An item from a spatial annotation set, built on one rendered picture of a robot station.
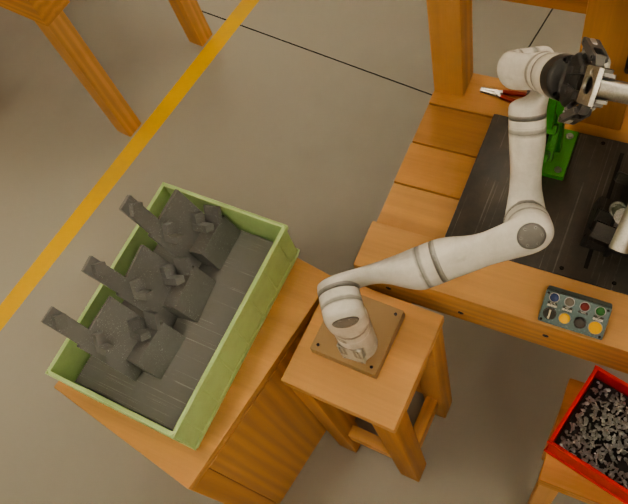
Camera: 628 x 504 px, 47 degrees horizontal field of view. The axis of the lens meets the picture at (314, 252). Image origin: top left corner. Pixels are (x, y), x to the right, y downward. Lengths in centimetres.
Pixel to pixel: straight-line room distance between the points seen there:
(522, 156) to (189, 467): 114
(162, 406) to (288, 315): 41
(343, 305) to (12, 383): 202
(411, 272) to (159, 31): 273
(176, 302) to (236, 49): 199
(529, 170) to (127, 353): 113
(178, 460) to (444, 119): 119
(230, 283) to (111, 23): 239
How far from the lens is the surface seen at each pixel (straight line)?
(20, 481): 313
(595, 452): 177
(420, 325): 186
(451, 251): 147
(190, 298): 198
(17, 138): 392
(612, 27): 183
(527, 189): 150
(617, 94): 113
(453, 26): 196
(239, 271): 203
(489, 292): 184
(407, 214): 197
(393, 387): 182
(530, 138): 142
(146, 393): 200
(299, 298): 201
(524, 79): 134
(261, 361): 197
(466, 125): 211
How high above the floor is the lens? 259
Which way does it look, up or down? 61 degrees down
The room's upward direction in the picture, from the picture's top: 25 degrees counter-clockwise
